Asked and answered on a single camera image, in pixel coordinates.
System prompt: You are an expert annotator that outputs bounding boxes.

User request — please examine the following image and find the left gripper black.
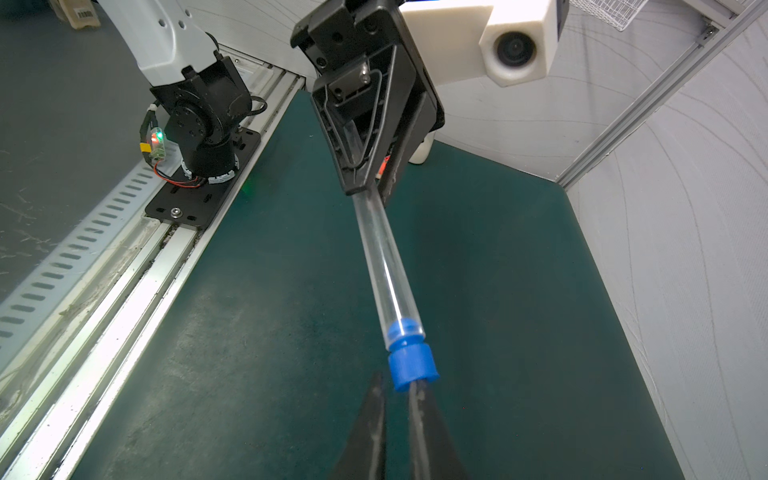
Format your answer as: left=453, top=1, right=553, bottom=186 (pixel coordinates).
left=290, top=1, right=445, bottom=204

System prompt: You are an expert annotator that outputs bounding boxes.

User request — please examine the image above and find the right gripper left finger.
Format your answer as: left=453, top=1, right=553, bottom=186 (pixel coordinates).
left=329, top=372, right=386, bottom=479

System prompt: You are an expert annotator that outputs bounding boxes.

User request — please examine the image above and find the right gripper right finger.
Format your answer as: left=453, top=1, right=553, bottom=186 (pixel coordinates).
left=408, top=380, right=469, bottom=479

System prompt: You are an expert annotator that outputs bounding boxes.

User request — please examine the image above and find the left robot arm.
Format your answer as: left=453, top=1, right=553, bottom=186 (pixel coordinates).
left=103, top=1, right=445, bottom=198

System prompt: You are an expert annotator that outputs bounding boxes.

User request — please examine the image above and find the beige plastic bottle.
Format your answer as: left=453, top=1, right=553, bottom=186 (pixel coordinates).
left=409, top=132, right=435, bottom=165

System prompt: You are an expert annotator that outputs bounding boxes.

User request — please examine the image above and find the beige red round object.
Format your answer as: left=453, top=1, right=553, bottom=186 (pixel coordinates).
left=376, top=155, right=390, bottom=180

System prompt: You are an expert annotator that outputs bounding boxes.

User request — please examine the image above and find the green table mat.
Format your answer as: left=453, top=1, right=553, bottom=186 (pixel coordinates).
left=73, top=92, right=682, bottom=479

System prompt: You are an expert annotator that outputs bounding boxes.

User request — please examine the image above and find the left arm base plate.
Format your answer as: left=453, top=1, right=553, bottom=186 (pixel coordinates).
left=143, top=127, right=263, bottom=230

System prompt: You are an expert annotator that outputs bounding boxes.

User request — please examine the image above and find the white wire basket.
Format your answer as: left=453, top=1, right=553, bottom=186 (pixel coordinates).
left=569, top=0, right=648, bottom=32

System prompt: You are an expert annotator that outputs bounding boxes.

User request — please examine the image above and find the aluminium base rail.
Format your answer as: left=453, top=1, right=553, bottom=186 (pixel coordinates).
left=0, top=44, right=307, bottom=480

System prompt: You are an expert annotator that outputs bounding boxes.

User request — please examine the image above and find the white slotted cable duct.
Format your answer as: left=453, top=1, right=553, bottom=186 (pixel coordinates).
left=1, top=161, right=164, bottom=379

